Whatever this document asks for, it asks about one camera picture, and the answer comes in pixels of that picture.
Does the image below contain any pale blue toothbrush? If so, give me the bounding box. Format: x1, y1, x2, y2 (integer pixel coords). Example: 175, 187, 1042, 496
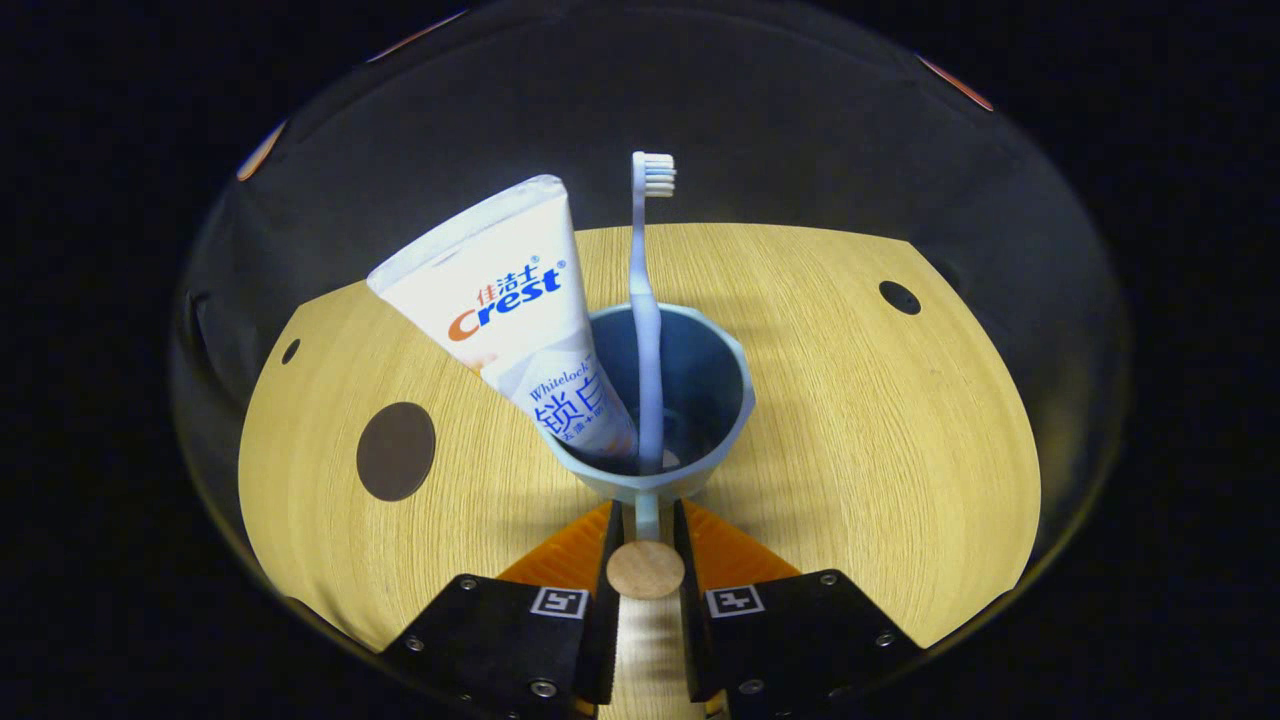
628, 151, 678, 476

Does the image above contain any dark brown round coaster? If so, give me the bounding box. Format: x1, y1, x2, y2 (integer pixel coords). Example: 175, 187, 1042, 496
356, 402, 438, 503

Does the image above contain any white toothpaste tube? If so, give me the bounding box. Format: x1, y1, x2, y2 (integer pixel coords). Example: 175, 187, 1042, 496
366, 175, 641, 463

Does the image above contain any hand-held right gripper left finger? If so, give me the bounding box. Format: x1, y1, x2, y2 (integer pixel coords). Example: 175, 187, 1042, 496
380, 500, 626, 720

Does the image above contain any black backdrop cloth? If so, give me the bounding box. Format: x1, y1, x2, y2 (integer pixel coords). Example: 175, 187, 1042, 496
170, 0, 1131, 561

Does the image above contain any pale blue cup wooden handle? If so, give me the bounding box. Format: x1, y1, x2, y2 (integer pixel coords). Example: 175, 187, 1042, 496
543, 302, 757, 602

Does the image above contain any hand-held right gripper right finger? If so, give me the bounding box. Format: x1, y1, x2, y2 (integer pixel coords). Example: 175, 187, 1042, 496
672, 499, 926, 720

